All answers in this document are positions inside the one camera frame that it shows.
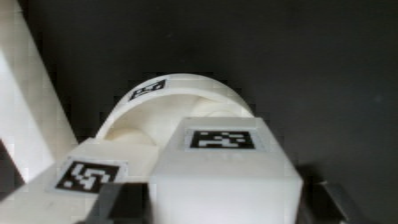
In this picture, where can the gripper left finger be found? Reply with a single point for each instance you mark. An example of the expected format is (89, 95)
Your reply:
(121, 206)

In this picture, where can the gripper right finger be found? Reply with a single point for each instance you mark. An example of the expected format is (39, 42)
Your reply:
(327, 207)

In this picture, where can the white stool leg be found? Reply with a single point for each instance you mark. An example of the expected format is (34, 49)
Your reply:
(224, 181)
(53, 199)

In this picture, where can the white round stool seat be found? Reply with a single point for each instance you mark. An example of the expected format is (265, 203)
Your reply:
(174, 96)

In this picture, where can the white right barrier wall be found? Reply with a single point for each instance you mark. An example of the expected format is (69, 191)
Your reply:
(35, 132)

